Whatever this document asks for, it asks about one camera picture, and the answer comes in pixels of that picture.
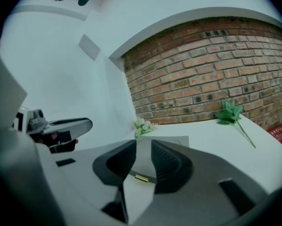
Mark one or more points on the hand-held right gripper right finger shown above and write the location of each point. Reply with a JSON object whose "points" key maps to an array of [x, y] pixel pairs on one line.
{"points": [[190, 196]]}

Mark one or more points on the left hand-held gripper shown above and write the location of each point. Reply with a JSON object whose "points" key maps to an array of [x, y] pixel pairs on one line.
{"points": [[4, 91]]}

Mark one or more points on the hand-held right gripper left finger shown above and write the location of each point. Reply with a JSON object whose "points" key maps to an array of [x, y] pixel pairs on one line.
{"points": [[84, 185]]}

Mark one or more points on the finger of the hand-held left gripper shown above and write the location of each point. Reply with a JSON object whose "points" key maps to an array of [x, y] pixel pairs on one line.
{"points": [[77, 126]]}

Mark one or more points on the white table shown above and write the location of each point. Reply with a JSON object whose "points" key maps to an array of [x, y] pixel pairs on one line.
{"points": [[214, 138]]}

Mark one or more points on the white artificial flowers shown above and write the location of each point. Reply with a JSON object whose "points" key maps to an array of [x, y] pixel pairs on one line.
{"points": [[143, 127]]}

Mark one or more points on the green artificial leaf sprig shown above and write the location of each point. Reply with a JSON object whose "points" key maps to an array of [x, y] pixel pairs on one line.
{"points": [[230, 113]]}

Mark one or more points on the red fire equipment box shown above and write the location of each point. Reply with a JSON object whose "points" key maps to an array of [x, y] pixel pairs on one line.
{"points": [[281, 133]]}

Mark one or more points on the grey wall panel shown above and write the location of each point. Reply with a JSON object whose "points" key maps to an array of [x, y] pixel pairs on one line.
{"points": [[89, 46]]}

